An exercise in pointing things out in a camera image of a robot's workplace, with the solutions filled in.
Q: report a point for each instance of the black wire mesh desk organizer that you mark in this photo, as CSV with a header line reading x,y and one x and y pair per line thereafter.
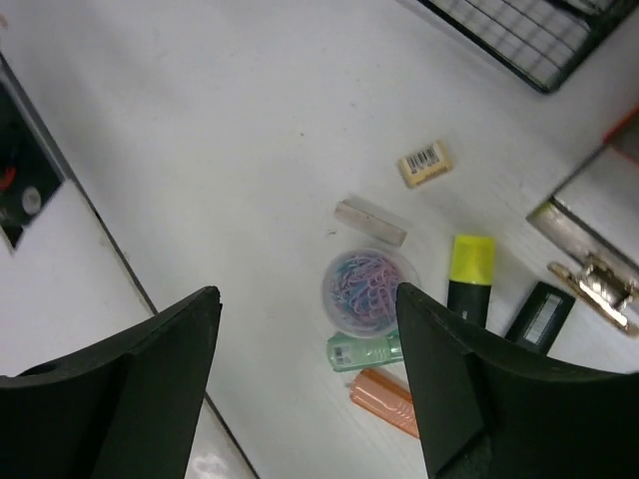
x,y
541,42

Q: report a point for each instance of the green correction tape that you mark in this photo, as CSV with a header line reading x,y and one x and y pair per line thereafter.
x,y
346,353

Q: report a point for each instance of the purple highlighter marker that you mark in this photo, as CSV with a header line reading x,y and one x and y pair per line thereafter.
x,y
540,318

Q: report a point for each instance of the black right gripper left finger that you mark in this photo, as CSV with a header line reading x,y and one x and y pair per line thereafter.
x,y
124,407

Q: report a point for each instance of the clear jar of paper clips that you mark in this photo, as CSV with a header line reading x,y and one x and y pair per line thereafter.
x,y
359,288

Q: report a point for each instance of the blue orange drawer box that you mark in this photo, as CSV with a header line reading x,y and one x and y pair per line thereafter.
x,y
621,142

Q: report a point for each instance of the clear drawer with gold knob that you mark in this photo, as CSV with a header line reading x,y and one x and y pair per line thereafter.
x,y
592,216

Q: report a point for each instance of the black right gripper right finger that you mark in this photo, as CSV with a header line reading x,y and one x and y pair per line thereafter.
x,y
488,408

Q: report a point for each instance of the beige eraser with barcode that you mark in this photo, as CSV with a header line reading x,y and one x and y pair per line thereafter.
x,y
424,164

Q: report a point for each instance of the yellow highlighter marker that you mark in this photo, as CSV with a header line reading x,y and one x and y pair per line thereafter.
x,y
470,278

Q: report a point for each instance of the grey worn eraser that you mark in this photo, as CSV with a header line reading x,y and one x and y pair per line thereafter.
x,y
369,224

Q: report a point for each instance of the orange correction tape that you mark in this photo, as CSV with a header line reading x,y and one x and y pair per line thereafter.
x,y
378,393

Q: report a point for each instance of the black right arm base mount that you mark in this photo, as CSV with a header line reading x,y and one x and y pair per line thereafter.
x,y
28,179

